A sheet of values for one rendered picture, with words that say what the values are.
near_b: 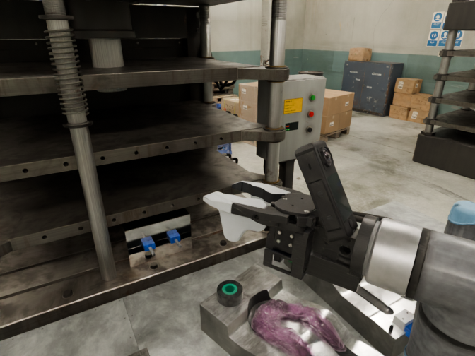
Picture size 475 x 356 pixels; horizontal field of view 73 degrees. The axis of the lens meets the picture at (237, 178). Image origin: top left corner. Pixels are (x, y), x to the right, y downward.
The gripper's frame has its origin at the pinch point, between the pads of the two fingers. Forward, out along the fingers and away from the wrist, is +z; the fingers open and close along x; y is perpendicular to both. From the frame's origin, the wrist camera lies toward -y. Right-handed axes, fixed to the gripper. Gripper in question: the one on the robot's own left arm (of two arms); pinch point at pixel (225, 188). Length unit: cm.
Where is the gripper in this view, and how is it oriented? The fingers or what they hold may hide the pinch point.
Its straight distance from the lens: 45.5
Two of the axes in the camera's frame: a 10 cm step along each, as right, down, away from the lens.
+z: -8.4, -2.2, 5.0
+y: -0.7, 9.5, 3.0
